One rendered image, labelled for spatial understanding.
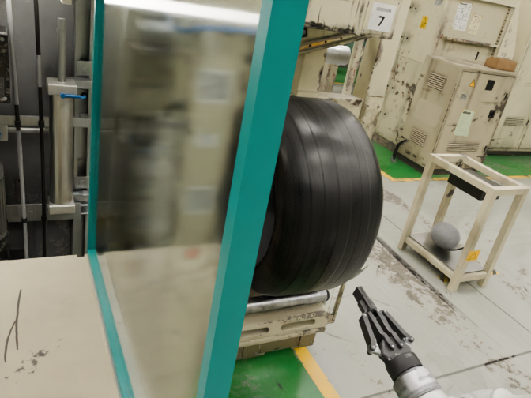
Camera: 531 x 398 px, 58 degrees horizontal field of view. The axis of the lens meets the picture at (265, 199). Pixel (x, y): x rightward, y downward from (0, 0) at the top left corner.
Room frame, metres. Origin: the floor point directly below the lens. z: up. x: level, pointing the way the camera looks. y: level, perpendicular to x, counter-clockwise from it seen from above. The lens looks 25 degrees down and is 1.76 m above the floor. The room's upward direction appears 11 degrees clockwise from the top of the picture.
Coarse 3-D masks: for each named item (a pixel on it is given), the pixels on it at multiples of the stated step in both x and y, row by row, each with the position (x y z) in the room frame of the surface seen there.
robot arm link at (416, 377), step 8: (416, 368) 0.81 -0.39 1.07; (424, 368) 0.82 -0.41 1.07; (400, 376) 0.81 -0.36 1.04; (408, 376) 0.80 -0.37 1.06; (416, 376) 0.79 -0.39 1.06; (424, 376) 0.80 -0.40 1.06; (432, 376) 0.81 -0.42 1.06; (400, 384) 0.79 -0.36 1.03; (408, 384) 0.78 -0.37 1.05; (416, 384) 0.78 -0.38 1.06; (424, 384) 0.78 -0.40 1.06; (432, 384) 0.78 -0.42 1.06; (400, 392) 0.78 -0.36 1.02; (408, 392) 0.77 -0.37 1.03; (416, 392) 0.77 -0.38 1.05; (424, 392) 0.76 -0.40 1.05
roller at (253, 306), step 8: (256, 296) 1.15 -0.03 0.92; (264, 296) 1.16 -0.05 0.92; (272, 296) 1.16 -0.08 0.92; (280, 296) 1.17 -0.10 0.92; (288, 296) 1.18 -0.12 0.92; (296, 296) 1.19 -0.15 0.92; (304, 296) 1.20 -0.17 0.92; (312, 296) 1.22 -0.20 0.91; (320, 296) 1.23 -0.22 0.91; (328, 296) 1.24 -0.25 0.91; (248, 304) 1.11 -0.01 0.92; (256, 304) 1.12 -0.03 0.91; (264, 304) 1.13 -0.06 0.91; (272, 304) 1.14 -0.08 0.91; (280, 304) 1.16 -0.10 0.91; (288, 304) 1.17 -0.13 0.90; (296, 304) 1.19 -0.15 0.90; (304, 304) 1.20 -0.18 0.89; (248, 312) 1.11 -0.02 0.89; (256, 312) 1.12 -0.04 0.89
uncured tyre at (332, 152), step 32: (288, 128) 1.16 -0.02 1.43; (320, 128) 1.19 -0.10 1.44; (352, 128) 1.24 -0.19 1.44; (288, 160) 1.10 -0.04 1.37; (320, 160) 1.11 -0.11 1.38; (352, 160) 1.16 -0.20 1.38; (288, 192) 1.06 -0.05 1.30; (320, 192) 1.06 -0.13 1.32; (352, 192) 1.11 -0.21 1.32; (288, 224) 1.04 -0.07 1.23; (320, 224) 1.04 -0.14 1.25; (352, 224) 1.09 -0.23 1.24; (288, 256) 1.03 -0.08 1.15; (320, 256) 1.04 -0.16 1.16; (352, 256) 1.10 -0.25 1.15; (256, 288) 1.13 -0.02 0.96; (288, 288) 1.07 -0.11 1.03; (320, 288) 1.13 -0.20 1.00
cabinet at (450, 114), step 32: (448, 64) 5.45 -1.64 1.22; (480, 64) 5.89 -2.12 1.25; (416, 96) 5.71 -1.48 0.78; (448, 96) 5.33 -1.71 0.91; (480, 96) 5.50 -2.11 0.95; (416, 128) 5.58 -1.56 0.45; (448, 128) 5.34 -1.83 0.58; (480, 128) 5.60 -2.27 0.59; (416, 160) 5.44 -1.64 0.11; (480, 160) 5.70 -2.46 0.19
